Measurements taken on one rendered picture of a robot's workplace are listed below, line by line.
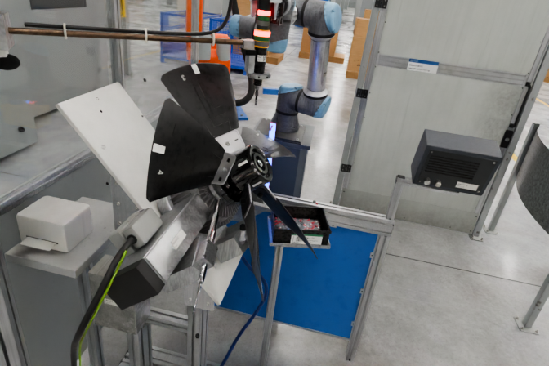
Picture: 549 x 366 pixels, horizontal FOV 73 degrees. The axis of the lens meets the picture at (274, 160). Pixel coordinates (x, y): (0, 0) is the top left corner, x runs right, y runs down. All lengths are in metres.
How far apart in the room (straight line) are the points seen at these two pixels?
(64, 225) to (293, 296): 1.11
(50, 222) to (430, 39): 2.47
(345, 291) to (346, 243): 0.27
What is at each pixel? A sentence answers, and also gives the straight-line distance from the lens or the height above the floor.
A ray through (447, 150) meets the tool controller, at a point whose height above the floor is 1.22.
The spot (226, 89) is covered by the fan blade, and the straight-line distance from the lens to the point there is 1.16.
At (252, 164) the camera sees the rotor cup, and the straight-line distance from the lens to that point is 1.01.
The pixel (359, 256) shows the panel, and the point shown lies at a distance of 1.75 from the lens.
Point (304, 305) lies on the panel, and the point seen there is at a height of 0.28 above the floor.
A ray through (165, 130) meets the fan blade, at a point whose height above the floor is 1.38.
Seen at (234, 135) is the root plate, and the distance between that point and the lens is 1.10.
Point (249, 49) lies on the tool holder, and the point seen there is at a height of 1.52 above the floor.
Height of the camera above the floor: 1.68
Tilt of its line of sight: 25 degrees down
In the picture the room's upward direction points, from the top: 7 degrees clockwise
